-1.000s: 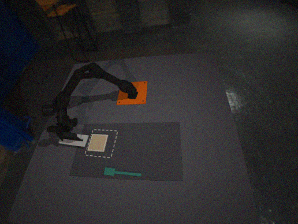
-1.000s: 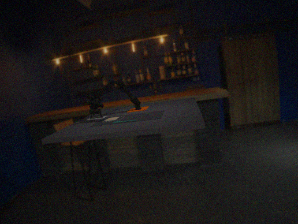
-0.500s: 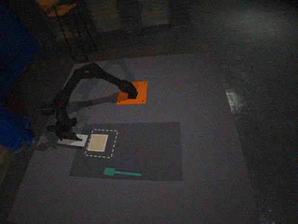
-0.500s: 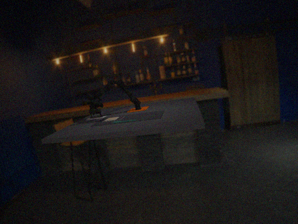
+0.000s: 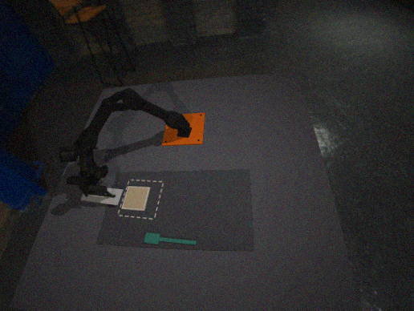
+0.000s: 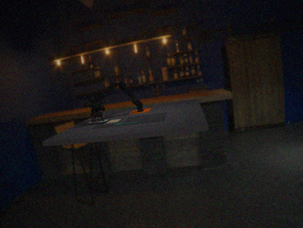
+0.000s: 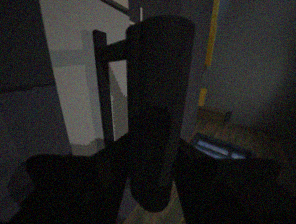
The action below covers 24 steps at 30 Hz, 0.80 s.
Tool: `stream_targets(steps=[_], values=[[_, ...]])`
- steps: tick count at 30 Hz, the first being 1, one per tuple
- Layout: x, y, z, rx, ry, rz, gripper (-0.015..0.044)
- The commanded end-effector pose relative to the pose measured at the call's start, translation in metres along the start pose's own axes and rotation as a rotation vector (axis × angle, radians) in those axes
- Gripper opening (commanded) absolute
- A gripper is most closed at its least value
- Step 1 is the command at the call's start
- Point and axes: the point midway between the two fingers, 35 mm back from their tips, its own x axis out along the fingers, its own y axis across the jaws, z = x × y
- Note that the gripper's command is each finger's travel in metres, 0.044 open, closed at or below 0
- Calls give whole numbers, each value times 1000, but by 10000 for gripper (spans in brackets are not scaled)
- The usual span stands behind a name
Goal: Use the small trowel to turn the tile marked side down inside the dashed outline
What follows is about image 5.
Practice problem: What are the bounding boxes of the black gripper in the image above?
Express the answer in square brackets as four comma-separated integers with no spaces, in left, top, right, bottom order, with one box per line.
[67,160,100,197]

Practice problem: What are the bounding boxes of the beige square tile with dark centre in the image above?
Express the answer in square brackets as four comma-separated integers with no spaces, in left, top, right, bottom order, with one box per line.
[121,186,151,212]

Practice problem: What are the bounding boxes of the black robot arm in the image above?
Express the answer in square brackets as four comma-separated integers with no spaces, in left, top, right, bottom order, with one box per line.
[59,87,192,179]

